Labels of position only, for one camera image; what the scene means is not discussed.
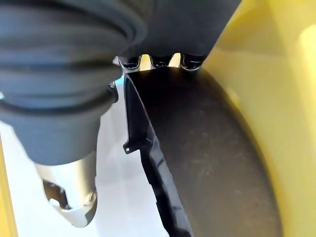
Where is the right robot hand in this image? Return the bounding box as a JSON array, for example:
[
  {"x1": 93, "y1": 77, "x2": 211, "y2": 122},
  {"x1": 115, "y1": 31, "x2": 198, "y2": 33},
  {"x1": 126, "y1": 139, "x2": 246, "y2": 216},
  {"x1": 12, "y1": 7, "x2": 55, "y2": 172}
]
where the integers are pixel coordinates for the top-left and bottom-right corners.
[{"x1": 0, "y1": 0, "x2": 242, "y2": 221}]

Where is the black sole-shaped part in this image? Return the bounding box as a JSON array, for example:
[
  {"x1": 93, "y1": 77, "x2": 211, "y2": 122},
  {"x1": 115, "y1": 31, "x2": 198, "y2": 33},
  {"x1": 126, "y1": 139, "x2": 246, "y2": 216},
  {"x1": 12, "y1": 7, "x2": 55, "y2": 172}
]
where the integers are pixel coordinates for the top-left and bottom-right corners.
[{"x1": 122, "y1": 66, "x2": 282, "y2": 237}]

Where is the yellow metal shelf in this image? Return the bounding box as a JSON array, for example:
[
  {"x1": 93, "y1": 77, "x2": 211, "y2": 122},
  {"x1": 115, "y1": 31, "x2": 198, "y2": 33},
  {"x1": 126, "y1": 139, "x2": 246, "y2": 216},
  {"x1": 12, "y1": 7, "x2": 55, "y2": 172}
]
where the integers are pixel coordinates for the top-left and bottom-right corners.
[{"x1": 0, "y1": 0, "x2": 316, "y2": 237}]

